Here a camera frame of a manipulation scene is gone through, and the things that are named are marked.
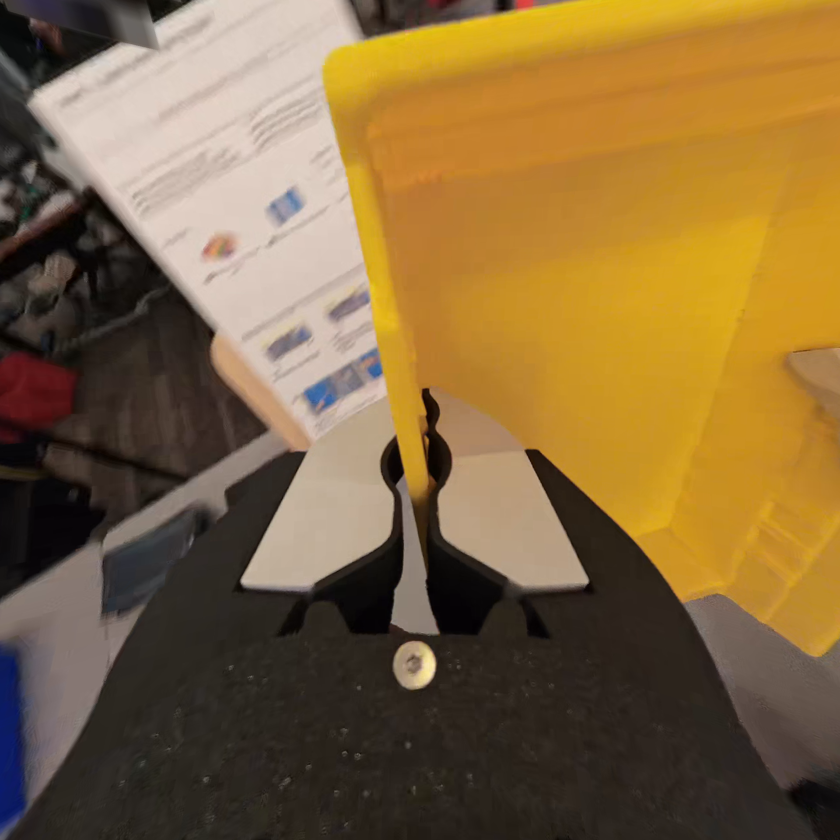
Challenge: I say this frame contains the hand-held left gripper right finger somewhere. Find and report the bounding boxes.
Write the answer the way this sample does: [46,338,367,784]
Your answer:
[423,387,589,635]

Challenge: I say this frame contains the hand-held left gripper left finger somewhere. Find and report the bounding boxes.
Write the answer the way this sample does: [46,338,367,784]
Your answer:
[241,397,404,634]

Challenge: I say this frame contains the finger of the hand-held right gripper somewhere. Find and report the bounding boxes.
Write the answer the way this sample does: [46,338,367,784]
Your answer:
[786,349,840,413]

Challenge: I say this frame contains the yellow plastic bin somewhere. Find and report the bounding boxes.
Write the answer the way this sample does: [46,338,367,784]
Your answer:
[323,0,840,657]

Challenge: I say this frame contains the blue plastic bin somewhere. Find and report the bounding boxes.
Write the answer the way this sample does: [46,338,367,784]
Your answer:
[0,646,28,818]

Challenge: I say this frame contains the red bag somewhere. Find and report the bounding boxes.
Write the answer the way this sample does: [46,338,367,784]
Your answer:
[0,351,80,447]

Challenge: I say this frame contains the printed instruction sheet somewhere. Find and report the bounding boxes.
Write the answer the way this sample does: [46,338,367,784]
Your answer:
[29,0,389,439]

